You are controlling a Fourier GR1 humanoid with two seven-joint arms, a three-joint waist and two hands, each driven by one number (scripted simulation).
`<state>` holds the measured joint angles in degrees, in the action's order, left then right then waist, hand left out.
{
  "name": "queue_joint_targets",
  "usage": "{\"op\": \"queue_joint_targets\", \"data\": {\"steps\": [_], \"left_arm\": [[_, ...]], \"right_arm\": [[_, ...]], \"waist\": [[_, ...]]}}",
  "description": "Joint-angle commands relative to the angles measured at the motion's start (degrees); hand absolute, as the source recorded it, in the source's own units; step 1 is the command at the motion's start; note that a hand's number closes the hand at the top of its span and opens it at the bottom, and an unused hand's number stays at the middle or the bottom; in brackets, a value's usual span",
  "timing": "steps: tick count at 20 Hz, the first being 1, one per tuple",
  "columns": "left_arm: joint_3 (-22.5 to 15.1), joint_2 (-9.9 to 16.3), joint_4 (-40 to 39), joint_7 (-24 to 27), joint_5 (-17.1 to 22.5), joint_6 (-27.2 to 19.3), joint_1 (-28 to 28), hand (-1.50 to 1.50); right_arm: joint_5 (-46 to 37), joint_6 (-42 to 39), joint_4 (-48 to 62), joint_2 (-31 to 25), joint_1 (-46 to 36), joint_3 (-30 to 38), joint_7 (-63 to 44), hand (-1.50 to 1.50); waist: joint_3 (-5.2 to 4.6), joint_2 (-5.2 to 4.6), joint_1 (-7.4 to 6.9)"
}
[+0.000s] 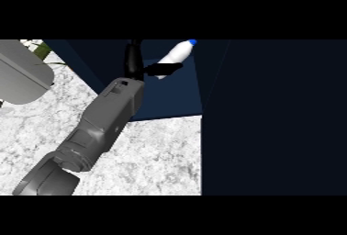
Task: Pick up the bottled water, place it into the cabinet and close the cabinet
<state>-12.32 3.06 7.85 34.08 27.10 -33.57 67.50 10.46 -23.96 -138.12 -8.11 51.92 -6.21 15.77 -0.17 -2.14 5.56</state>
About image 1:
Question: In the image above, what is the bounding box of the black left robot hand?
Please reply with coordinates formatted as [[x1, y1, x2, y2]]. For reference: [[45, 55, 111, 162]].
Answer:
[[124, 39, 185, 82]]

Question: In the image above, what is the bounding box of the white water bottle blue cap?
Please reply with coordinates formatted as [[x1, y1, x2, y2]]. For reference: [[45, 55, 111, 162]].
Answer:
[[155, 39, 200, 81]]

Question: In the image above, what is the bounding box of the dark blue open cabinet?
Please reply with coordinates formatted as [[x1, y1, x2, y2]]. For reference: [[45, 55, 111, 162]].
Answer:
[[42, 39, 234, 123]]

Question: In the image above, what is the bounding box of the dark blue cabinet door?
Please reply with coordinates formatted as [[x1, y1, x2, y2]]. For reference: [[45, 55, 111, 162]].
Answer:
[[201, 39, 347, 196]]

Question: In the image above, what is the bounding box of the green leafy plant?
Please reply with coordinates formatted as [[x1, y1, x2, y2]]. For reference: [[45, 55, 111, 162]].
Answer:
[[20, 39, 68, 67]]

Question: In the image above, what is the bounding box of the grey rounded appliance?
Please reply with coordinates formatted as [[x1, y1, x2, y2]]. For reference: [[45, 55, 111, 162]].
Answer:
[[0, 39, 56, 106]]

